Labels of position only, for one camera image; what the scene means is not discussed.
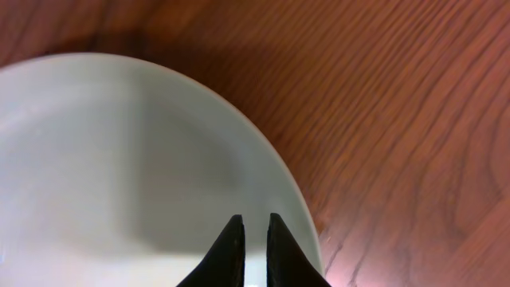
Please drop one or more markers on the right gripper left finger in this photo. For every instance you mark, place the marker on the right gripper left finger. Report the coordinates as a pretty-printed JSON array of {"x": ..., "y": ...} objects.
[{"x": 224, "y": 263}]

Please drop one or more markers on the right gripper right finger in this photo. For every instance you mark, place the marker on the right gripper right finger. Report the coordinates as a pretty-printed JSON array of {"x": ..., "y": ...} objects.
[{"x": 286, "y": 264}]

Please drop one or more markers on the pale green plate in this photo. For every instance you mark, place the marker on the pale green plate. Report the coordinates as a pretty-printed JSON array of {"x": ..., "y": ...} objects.
[{"x": 120, "y": 172}]

